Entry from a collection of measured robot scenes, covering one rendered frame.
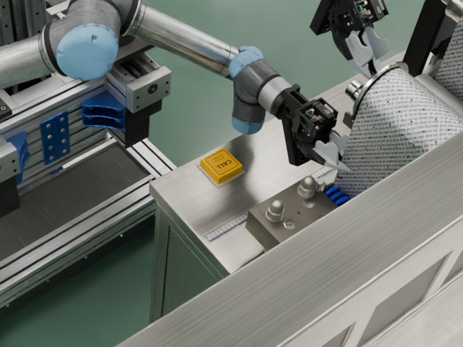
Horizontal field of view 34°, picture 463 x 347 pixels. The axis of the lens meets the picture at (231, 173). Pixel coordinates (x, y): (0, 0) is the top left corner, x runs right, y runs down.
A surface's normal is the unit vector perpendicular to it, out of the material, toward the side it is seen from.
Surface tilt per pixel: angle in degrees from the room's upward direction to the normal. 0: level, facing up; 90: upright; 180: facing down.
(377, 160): 90
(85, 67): 87
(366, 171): 90
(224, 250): 0
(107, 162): 0
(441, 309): 0
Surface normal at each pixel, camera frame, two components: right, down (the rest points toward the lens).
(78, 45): 0.12, 0.72
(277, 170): 0.11, -0.65
